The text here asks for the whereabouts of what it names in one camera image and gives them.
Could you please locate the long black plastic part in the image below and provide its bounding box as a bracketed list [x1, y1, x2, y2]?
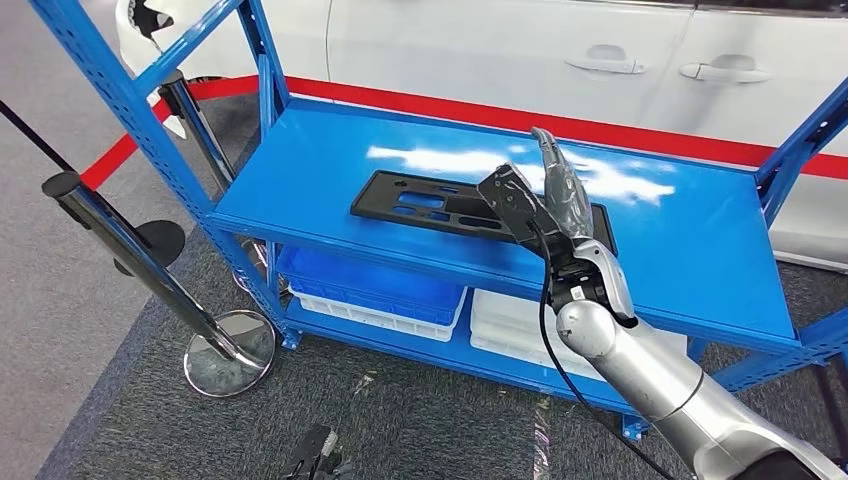
[349, 170, 617, 256]

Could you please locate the white plastic bin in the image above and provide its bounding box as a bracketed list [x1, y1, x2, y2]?
[289, 291, 465, 344]

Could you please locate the blue plastic bin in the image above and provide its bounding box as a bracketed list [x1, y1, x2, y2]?
[276, 246, 468, 327]

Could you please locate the chrome stanchion post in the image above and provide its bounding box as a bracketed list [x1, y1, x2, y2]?
[40, 170, 278, 399]
[158, 69, 289, 296]

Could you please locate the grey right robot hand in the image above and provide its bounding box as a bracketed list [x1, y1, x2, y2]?
[476, 125, 596, 258]

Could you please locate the black stanchion post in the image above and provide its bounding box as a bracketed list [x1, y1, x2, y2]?
[0, 99, 187, 278]

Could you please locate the translucent plastic bin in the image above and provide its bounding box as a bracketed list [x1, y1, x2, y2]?
[470, 323, 598, 367]
[471, 289, 687, 352]
[468, 339, 601, 384]

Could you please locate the silver floor tape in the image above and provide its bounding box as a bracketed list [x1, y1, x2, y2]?
[529, 396, 552, 480]

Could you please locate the white car door handle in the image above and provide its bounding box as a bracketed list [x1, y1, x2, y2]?
[678, 54, 773, 84]
[564, 44, 647, 75]

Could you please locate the blue metal shelf rack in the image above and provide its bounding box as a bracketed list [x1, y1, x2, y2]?
[29, 0, 848, 442]

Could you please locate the white car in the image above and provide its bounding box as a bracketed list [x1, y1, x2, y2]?
[115, 0, 848, 273]

